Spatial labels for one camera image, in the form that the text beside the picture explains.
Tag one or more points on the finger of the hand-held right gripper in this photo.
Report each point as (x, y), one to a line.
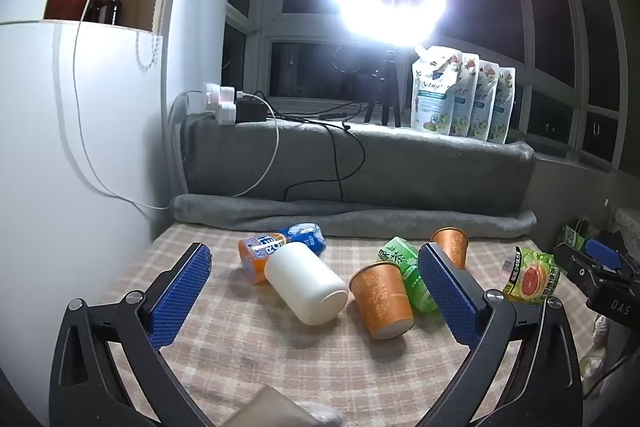
(602, 253)

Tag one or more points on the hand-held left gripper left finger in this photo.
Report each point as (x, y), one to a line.
(180, 292)

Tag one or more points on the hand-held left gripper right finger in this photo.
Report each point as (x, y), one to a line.
(450, 294)

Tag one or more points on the orange paper cup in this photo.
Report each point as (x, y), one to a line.
(382, 302)
(452, 247)

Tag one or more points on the green paper box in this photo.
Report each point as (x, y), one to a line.
(570, 237)

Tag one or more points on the green tea bottle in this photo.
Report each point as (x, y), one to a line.
(407, 274)

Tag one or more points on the grapefruit snack packet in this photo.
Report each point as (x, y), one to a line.
(530, 279)

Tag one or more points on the orange soda bottle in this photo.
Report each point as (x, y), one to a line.
(260, 252)

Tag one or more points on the checkered bed sheet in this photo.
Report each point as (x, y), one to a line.
(280, 357)

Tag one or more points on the white plastic bottle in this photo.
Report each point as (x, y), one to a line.
(305, 279)

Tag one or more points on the grey blanket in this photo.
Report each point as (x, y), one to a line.
(400, 172)

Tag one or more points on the white cabinet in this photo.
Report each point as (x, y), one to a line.
(75, 207)

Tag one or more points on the beige cloth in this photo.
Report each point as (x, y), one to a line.
(280, 409)

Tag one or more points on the white charger plug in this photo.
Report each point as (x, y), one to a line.
(226, 114)
(217, 94)

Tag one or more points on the black power strip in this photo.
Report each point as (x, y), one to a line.
(252, 112)

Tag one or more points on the large refill pouch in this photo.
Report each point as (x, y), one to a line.
(435, 92)

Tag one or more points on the black tripod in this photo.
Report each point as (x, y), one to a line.
(387, 87)

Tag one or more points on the dark glass bottle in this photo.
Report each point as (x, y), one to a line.
(112, 9)

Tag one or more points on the window frame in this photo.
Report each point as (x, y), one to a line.
(550, 57)

